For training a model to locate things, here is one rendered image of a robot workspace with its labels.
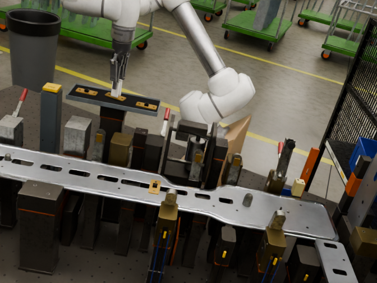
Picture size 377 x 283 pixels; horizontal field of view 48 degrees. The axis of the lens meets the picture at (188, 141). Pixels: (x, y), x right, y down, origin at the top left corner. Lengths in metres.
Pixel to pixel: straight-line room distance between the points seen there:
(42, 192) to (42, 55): 3.05
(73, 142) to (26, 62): 2.81
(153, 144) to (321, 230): 0.69
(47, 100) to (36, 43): 2.53
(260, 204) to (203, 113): 0.68
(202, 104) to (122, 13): 0.70
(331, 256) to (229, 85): 0.98
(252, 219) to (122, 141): 0.56
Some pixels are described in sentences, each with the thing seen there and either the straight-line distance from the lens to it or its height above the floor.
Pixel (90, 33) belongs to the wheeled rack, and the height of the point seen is 0.29.
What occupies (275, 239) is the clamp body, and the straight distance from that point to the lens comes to 1.39.
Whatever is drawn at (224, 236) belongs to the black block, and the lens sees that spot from 1.42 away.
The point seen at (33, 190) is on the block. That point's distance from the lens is 1.43.
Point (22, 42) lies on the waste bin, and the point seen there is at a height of 0.52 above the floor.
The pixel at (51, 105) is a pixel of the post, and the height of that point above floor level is 1.09.
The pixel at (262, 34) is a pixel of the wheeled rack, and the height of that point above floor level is 0.28.
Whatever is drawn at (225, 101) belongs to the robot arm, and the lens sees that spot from 2.09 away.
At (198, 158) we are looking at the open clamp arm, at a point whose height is 1.08.
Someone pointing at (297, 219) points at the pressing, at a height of 1.00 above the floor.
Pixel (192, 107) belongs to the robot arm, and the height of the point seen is 1.04.
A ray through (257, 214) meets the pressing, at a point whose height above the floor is 1.00.
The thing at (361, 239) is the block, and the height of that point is 1.06.
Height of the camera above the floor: 1.89
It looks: 28 degrees down
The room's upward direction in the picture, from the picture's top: 12 degrees clockwise
